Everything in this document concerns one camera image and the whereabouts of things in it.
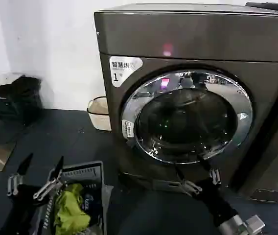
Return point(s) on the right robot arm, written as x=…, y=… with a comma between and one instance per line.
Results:
x=237, y=225

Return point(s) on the white laundry basket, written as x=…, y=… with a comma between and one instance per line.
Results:
x=99, y=115

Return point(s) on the small white door sticker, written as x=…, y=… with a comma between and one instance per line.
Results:
x=127, y=131

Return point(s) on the lime green garment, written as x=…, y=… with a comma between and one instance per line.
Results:
x=70, y=210

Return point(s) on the grey dryer with white label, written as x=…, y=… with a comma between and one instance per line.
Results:
x=183, y=34

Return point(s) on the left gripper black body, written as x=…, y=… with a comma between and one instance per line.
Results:
x=25, y=210

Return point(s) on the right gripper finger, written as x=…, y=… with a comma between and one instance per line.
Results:
x=206, y=165
x=186, y=186

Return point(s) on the round glass dryer door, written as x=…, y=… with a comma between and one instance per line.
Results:
x=185, y=117

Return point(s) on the dark grey slotted laundry basket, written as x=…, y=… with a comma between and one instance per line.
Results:
x=85, y=173

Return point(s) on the blue and white garment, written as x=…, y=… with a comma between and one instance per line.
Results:
x=87, y=202

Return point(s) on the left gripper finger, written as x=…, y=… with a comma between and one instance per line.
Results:
x=57, y=170
x=24, y=165

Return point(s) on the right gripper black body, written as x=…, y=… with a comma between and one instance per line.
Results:
x=217, y=203

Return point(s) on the large white label sticker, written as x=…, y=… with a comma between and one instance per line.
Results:
x=122, y=69

